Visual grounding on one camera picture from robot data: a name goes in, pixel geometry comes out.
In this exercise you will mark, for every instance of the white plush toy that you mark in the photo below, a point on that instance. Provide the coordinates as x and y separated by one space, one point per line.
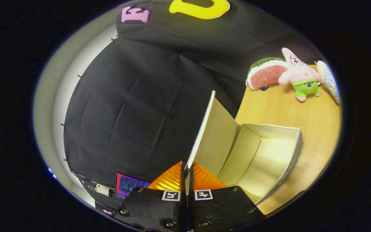
328 80

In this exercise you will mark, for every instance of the watermelon slice plush toy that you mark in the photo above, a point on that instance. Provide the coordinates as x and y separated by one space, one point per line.
266 74

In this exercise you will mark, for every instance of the black backdrop cloth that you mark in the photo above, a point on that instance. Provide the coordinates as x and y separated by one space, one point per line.
134 106

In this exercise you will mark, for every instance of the lit computer screen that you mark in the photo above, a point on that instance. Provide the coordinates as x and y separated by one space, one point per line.
129 185

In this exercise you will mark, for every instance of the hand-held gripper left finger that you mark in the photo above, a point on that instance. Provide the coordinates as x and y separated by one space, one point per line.
153 209

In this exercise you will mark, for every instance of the grey fabric storage box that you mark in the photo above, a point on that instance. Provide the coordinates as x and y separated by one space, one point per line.
262 161

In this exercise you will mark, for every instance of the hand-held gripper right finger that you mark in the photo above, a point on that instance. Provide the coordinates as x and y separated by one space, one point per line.
221 209

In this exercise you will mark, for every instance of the pink starfish plush toy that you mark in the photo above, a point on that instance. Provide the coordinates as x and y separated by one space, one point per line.
301 74

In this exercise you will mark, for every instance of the white plug adapter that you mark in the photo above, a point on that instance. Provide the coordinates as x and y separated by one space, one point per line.
103 189

